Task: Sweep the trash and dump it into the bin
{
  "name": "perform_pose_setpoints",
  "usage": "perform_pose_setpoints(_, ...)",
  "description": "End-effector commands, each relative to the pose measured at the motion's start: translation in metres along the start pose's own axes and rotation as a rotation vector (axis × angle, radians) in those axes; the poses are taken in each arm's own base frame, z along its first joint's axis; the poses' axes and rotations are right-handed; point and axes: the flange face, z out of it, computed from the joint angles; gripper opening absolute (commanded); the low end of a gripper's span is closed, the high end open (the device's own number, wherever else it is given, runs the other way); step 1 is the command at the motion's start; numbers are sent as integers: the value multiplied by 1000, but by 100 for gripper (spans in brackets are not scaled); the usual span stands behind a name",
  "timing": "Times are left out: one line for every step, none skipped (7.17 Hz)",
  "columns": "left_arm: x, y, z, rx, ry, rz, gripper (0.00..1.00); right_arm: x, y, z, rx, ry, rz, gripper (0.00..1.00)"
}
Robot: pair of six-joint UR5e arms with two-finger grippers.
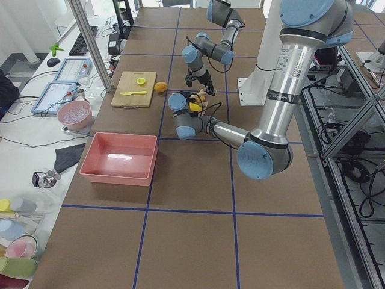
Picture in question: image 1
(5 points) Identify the black computer mouse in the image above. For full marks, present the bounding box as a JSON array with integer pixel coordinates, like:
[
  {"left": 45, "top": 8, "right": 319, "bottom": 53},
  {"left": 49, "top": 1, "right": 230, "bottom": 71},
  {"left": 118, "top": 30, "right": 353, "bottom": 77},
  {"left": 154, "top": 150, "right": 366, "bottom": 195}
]
[{"left": 46, "top": 58, "right": 61, "bottom": 67}]

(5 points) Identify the upper blue teach pendant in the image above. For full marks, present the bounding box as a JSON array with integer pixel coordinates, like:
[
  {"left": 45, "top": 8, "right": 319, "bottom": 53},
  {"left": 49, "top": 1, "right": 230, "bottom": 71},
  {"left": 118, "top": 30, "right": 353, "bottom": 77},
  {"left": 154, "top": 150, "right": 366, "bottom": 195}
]
[{"left": 54, "top": 57, "right": 92, "bottom": 82}]

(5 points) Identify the stack of coloured cups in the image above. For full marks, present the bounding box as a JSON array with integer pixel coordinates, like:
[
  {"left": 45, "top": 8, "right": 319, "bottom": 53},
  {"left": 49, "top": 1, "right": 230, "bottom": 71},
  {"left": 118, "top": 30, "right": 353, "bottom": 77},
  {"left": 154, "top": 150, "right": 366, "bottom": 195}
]
[{"left": 1, "top": 199, "right": 32, "bottom": 288}]

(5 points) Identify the pink bowl with ice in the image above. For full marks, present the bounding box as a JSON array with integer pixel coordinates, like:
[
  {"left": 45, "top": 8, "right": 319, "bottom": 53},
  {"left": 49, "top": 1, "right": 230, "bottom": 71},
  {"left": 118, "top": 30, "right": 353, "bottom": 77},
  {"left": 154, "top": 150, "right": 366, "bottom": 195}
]
[{"left": 57, "top": 101, "right": 92, "bottom": 129}]

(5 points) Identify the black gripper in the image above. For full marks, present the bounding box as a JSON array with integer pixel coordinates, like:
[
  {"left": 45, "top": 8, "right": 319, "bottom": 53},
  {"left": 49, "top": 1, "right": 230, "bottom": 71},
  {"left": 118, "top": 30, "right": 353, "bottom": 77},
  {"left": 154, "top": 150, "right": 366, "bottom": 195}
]
[
  {"left": 185, "top": 71, "right": 216, "bottom": 96},
  {"left": 179, "top": 90, "right": 199, "bottom": 104}
]

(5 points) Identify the blue teach pendant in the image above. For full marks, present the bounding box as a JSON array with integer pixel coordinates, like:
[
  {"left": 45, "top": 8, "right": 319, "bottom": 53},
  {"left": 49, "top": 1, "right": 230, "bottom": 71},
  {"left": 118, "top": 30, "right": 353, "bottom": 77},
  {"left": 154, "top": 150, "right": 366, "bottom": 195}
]
[
  {"left": 31, "top": 81, "right": 78, "bottom": 115},
  {"left": 54, "top": 57, "right": 92, "bottom": 82}
]

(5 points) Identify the lower blue teach pendant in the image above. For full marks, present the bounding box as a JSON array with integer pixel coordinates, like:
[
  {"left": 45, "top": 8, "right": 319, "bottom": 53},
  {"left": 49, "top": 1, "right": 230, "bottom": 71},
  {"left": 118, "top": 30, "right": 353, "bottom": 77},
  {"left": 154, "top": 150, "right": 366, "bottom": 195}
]
[{"left": 31, "top": 81, "right": 78, "bottom": 115}]

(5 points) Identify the pink plastic bin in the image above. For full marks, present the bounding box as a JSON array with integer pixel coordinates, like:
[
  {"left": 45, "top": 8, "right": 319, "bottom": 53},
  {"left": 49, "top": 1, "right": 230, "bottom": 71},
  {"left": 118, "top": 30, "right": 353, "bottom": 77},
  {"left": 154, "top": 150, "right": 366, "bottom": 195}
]
[{"left": 79, "top": 132, "right": 158, "bottom": 187}]

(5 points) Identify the beige plastic dustpan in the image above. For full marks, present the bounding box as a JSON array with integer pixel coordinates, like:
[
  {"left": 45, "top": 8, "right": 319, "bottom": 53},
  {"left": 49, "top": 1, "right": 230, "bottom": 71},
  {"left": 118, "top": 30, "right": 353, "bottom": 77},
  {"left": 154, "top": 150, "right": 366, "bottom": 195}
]
[{"left": 192, "top": 100, "right": 208, "bottom": 116}]

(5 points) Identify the aluminium frame post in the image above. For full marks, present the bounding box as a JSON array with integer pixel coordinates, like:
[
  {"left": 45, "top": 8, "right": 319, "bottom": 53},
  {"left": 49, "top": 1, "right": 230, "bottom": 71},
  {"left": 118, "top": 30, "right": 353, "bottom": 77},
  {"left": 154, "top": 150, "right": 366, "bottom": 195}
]
[{"left": 68, "top": 0, "right": 114, "bottom": 92}]

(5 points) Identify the orange toy ginger piece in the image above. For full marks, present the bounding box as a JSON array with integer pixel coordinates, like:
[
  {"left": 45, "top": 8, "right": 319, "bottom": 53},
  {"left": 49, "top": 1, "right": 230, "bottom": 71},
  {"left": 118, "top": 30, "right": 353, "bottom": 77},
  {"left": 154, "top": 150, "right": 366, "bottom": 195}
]
[{"left": 193, "top": 89, "right": 208, "bottom": 103}]

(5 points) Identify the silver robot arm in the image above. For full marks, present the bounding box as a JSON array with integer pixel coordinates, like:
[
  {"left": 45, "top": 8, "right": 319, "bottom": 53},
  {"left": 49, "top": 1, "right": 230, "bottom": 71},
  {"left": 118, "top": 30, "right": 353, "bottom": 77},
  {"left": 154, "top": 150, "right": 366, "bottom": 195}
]
[
  {"left": 182, "top": 1, "right": 244, "bottom": 96},
  {"left": 168, "top": 1, "right": 356, "bottom": 180}
]

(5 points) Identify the black keyboard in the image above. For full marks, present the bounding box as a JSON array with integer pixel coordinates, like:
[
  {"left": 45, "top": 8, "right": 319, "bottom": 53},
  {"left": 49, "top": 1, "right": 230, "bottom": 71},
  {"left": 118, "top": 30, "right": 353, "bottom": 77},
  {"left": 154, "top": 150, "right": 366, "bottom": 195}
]
[{"left": 69, "top": 34, "right": 88, "bottom": 56}]

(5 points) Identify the wooden cutting board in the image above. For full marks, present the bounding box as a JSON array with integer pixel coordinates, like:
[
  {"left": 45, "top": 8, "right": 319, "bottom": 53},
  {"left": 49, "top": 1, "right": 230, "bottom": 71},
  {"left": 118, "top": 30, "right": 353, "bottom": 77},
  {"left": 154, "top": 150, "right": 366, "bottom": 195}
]
[{"left": 111, "top": 71, "right": 156, "bottom": 108}]

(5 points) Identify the yellow plastic knife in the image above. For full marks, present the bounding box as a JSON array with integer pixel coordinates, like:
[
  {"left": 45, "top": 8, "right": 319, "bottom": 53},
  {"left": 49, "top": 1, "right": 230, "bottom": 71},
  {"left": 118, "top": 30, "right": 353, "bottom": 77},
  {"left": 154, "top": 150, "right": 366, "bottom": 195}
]
[{"left": 120, "top": 90, "right": 147, "bottom": 96}]

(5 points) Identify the yellow lemon slice toy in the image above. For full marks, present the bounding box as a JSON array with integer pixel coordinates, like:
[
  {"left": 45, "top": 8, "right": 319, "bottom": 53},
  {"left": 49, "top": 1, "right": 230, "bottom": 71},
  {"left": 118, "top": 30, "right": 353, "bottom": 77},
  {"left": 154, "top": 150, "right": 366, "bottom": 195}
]
[{"left": 136, "top": 78, "right": 147, "bottom": 85}]

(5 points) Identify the brown toy potato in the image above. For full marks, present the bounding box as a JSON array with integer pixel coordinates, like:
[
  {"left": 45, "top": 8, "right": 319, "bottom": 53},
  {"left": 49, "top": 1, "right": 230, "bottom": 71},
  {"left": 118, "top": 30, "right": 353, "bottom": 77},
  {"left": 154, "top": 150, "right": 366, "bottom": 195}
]
[{"left": 153, "top": 82, "right": 168, "bottom": 93}]

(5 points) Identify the grey cloth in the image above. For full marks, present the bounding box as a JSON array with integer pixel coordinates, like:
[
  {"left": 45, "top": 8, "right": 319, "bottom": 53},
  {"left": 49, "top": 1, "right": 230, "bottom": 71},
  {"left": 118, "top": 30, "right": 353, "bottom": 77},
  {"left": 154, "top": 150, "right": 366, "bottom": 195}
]
[{"left": 54, "top": 143, "right": 85, "bottom": 173}]

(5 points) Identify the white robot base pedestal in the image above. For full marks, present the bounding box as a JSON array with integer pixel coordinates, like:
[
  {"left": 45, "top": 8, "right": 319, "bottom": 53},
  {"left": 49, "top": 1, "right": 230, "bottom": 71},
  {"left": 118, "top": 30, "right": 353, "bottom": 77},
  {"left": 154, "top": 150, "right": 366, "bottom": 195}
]
[{"left": 238, "top": 1, "right": 282, "bottom": 106}]

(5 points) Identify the yellow toy corn cob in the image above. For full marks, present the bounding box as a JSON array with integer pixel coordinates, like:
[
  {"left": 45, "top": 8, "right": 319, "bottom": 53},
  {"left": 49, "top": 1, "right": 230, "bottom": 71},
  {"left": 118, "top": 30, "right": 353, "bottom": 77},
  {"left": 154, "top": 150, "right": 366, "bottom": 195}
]
[{"left": 189, "top": 103, "right": 202, "bottom": 112}]

